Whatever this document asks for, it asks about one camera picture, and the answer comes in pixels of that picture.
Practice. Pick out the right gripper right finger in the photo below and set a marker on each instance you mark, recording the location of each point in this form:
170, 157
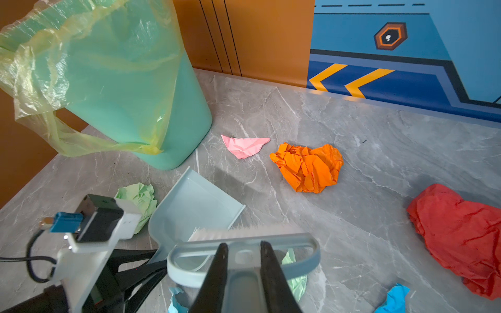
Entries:
278, 296

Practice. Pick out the small light green paper scrap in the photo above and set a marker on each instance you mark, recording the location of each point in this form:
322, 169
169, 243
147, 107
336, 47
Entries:
297, 285

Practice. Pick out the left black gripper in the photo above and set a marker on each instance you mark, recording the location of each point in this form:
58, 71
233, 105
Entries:
124, 292

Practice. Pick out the pink paper scrap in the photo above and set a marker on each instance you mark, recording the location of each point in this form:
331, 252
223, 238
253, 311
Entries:
243, 148

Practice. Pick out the yellow translucent bin liner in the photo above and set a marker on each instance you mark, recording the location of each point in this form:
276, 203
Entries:
94, 76

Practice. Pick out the light blue paper scrap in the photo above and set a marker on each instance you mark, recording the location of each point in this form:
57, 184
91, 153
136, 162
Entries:
175, 306

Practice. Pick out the green plastic trash bin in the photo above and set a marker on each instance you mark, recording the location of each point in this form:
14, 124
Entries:
180, 117

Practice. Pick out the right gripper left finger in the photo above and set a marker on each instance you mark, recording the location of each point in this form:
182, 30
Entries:
211, 295

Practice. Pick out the large light green paper ball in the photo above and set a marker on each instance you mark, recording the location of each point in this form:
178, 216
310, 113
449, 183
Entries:
143, 197

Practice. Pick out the grey-blue hand brush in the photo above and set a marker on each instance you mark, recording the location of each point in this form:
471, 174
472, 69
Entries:
188, 263

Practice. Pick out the red paper ball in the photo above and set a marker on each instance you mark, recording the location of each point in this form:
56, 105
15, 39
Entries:
462, 236

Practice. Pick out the grey-blue plastic dustpan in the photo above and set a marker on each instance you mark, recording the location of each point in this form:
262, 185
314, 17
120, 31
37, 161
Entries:
192, 203

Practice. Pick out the orange paper ball far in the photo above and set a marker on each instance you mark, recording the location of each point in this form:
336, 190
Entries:
308, 170

